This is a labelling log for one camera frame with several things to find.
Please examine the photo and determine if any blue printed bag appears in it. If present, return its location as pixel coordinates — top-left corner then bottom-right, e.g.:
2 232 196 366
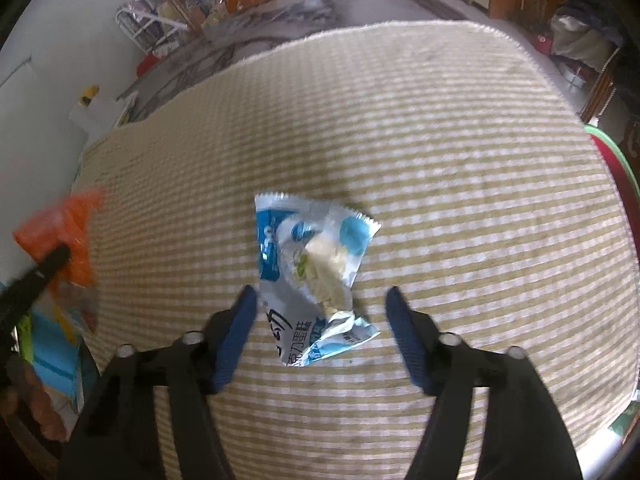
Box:
19 285 87 412

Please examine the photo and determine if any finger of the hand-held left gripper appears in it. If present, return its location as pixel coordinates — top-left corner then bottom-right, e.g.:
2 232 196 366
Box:
0 245 71 331

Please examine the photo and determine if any person's left hand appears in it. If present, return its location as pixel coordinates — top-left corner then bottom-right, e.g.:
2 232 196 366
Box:
5 360 68 441

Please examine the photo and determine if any carved wooden chair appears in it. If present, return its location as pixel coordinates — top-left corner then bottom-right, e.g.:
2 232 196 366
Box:
580 45 640 161

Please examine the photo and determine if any white metal rack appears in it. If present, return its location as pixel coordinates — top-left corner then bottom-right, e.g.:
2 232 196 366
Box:
116 0 192 57

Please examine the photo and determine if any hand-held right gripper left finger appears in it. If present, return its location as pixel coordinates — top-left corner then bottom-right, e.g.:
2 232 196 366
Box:
57 285 258 480

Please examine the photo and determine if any red plastic bag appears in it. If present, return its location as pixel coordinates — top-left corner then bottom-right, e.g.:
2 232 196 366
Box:
136 54 164 76

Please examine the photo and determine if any orange snack bag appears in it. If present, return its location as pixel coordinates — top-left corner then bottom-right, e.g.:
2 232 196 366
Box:
12 185 108 333

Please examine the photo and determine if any grey patterned rug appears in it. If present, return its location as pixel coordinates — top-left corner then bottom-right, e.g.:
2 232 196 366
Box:
117 0 468 126

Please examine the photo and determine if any blue white snack wrapper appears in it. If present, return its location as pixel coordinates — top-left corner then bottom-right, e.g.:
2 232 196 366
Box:
254 192 382 369

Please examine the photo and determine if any red round stool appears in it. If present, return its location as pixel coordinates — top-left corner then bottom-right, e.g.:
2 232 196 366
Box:
584 125 640 222

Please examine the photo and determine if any printed cardboard box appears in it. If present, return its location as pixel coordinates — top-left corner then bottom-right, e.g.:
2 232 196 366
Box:
190 0 231 31

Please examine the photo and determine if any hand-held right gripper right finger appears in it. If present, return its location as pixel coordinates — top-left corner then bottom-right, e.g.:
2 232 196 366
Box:
386 286 583 480

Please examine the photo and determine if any white jug with yellow cap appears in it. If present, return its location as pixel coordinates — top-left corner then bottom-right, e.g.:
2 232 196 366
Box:
67 85 101 136

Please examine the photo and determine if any dark blue jacket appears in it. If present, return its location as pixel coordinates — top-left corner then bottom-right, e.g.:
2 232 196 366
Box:
549 0 632 77

